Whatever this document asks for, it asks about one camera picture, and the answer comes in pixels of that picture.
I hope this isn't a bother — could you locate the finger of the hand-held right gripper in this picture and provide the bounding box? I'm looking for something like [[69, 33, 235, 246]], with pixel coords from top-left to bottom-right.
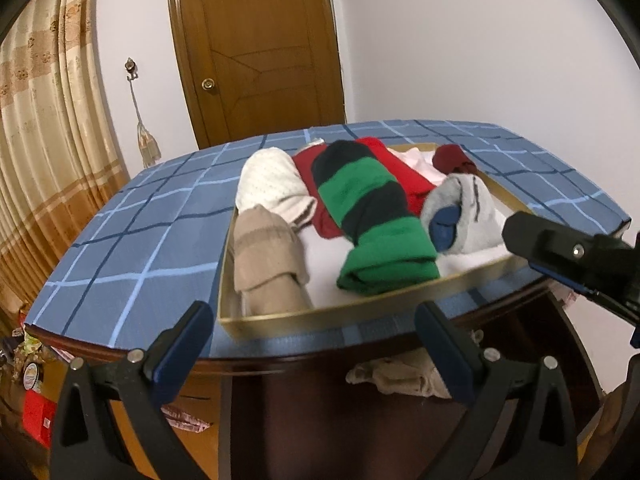
[[585, 287, 640, 326], [502, 211, 640, 295]]

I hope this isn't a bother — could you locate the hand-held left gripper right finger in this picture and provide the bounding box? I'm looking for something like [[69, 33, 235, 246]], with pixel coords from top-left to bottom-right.
[[415, 301, 578, 480]]

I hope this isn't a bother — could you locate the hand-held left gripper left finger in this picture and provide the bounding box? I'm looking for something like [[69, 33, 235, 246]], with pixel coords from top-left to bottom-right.
[[50, 301, 215, 480]]

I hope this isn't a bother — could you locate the grey white underwear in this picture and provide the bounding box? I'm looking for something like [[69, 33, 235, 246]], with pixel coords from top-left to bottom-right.
[[420, 174, 506, 255]]

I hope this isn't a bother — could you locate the shallow gold cardboard box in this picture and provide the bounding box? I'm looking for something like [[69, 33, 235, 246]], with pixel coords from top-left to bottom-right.
[[217, 142, 531, 343]]

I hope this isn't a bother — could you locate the green black striped underwear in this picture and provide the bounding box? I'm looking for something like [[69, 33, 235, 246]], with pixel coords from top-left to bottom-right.
[[311, 141, 441, 297]]

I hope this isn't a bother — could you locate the beige underwear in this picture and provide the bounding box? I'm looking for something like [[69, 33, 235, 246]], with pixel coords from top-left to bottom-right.
[[232, 206, 315, 317]]

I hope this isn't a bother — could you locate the dark red underwear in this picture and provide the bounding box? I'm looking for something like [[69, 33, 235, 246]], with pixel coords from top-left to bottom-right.
[[432, 144, 477, 177]]

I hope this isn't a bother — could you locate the cream knit underwear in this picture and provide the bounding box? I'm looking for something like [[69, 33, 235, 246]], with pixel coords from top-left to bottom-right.
[[235, 147, 318, 233]]

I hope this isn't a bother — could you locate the pale pink underwear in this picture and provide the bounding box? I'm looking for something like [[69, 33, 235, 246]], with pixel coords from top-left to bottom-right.
[[395, 147, 448, 186]]

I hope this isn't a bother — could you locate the beige crumpled cloth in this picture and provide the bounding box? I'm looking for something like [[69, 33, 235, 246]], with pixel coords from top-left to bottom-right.
[[345, 347, 453, 400]]

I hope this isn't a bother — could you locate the dark wooden dresser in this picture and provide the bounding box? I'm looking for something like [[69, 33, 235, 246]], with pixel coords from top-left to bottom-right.
[[25, 275, 606, 480]]

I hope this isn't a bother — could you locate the blue plaid tablecloth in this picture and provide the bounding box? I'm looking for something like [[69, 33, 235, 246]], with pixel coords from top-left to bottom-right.
[[25, 119, 632, 361]]

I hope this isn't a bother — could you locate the red cardboard box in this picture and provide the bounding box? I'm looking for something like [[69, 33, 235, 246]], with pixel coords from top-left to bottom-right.
[[22, 390, 54, 448]]

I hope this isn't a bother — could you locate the beige curtain tassel tieback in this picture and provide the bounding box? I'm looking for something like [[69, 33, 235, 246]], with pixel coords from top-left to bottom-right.
[[129, 80, 162, 168]]

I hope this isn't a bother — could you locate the beige patterned curtain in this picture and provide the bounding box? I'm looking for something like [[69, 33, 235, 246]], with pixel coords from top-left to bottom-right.
[[0, 0, 132, 311]]

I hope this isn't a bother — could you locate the brown wooden door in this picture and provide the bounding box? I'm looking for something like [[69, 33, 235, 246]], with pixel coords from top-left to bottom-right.
[[166, 0, 347, 150]]

